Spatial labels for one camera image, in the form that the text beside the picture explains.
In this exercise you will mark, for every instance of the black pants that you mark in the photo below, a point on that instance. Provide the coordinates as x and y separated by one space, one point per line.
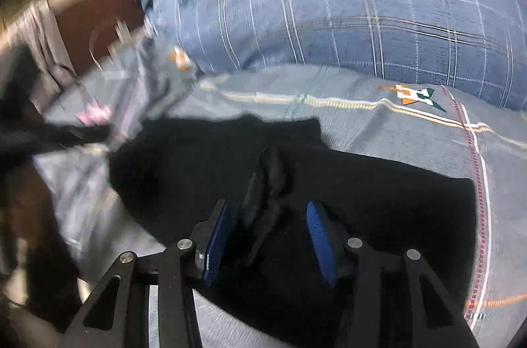
411 231

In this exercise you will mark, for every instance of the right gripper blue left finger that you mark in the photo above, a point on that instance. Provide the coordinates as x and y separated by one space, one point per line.
210 237

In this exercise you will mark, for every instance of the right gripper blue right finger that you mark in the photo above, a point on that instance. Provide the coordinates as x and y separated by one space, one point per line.
329 241

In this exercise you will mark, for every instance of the grey patterned bed sheet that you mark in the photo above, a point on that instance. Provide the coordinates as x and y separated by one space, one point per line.
472 139

